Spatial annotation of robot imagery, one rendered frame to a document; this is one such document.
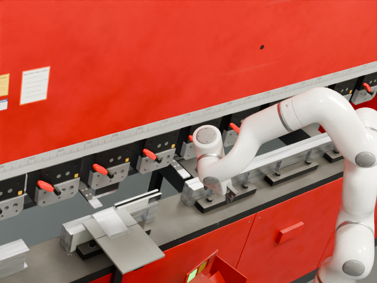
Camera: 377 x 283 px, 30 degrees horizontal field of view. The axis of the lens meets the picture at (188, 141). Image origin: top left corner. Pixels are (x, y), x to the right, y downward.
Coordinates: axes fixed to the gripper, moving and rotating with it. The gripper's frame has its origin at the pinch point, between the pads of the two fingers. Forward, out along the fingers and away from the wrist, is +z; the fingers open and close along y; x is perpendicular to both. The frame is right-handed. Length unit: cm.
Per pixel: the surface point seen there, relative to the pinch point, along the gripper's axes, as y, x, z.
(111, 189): -38.0, -15.8, 12.2
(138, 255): -17.1, -27.3, 20.7
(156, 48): -29, 13, -39
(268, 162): -21, 50, 62
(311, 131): -27, 92, 93
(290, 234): -7, 44, 104
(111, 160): -34.6, -13.1, -5.9
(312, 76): -14, 75, 25
